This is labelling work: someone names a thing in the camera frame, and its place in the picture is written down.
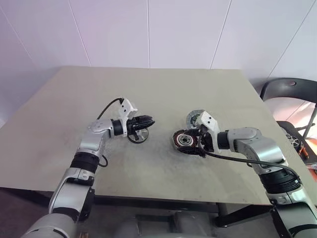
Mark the black and orange equipment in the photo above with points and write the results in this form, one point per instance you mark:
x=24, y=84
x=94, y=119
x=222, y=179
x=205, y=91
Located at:
x=293, y=141

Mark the black spoked rotor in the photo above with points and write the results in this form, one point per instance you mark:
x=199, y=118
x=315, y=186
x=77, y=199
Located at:
x=142, y=135

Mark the round silver metal lid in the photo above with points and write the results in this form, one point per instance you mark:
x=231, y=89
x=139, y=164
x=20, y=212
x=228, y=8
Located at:
x=191, y=116

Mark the motor housing with copper windings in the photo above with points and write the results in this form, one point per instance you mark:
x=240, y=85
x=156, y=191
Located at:
x=183, y=140

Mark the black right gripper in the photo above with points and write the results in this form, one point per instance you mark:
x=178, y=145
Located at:
x=206, y=140

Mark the black plastic chair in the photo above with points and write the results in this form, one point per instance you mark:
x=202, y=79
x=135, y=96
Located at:
x=289, y=86

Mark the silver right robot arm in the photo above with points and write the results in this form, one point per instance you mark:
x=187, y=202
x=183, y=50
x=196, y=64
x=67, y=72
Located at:
x=247, y=141

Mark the black table frame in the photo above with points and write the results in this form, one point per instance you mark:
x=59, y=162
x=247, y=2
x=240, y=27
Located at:
x=148, y=202

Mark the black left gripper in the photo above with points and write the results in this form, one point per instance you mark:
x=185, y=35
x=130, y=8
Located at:
x=133, y=126

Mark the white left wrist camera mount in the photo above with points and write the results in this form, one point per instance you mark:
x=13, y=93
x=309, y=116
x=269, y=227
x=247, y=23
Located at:
x=126, y=107

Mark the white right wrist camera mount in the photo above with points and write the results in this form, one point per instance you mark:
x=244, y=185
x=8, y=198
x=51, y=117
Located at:
x=208, y=121

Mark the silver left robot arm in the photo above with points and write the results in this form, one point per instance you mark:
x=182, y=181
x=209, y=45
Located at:
x=89, y=141

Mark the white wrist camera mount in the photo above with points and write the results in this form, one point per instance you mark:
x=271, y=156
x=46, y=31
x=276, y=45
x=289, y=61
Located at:
x=208, y=121
x=126, y=107

